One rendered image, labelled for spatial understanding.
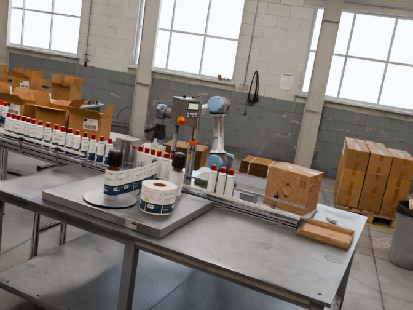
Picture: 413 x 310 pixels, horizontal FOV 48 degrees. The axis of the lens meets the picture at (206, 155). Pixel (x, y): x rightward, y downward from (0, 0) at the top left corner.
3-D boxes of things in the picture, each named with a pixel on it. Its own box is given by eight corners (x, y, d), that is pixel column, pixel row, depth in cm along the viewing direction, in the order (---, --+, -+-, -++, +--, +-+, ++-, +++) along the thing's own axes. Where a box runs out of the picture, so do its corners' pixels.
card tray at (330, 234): (297, 234, 279) (298, 228, 278) (306, 222, 302) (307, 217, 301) (348, 250, 267) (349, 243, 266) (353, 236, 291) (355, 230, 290)
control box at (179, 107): (169, 123, 325) (173, 96, 321) (190, 124, 334) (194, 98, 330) (175, 126, 316) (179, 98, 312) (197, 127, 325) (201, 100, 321)
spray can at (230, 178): (222, 198, 308) (227, 169, 304) (225, 197, 313) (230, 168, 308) (229, 201, 306) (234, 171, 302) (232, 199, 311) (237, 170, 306)
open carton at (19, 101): (-16, 122, 477) (-14, 85, 469) (11, 117, 520) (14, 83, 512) (18, 128, 469) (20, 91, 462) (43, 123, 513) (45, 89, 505)
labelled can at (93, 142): (86, 160, 350) (88, 133, 346) (90, 159, 355) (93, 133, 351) (91, 162, 348) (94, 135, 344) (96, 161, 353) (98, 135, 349)
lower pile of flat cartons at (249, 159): (238, 172, 760) (239, 159, 756) (246, 166, 811) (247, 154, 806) (277, 181, 742) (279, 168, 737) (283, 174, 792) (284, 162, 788)
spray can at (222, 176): (213, 197, 310) (218, 166, 306) (216, 195, 315) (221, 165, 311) (220, 198, 308) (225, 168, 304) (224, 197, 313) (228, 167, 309)
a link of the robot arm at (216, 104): (229, 170, 349) (229, 96, 346) (220, 171, 336) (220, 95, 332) (214, 169, 354) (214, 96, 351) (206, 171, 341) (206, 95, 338)
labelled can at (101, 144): (94, 163, 348) (96, 136, 343) (98, 162, 352) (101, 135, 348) (99, 164, 346) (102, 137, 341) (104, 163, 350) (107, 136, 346)
